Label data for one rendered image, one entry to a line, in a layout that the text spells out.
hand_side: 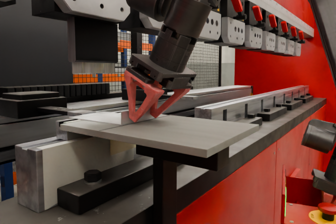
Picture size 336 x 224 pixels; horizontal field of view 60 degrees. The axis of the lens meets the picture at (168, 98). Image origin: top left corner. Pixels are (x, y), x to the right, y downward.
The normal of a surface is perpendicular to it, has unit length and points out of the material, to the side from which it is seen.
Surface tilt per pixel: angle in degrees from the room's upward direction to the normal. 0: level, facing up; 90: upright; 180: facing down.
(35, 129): 90
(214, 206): 90
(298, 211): 0
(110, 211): 0
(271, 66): 90
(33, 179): 90
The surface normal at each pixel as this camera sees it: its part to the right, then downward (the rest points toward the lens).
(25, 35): 0.82, 0.05
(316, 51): -0.57, 0.07
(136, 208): 0.00, -1.00
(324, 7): -0.39, -0.14
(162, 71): 0.39, -0.86
